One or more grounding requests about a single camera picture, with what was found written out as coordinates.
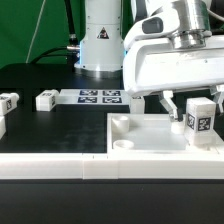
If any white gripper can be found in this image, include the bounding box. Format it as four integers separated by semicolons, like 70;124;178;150
123;14;224;122

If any white square table top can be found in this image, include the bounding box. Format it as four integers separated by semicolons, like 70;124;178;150
107;113;224;154

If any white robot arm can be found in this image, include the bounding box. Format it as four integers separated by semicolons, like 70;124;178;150
75;0;224;120

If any white obstacle fence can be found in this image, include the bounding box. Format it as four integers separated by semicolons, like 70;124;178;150
0;151;224;179

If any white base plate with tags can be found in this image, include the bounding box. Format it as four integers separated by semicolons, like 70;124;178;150
58;89;130;105

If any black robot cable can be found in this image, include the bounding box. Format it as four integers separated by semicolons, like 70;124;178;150
29;0;81;64

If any thin white cable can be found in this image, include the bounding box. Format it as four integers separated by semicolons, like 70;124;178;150
25;0;48;64

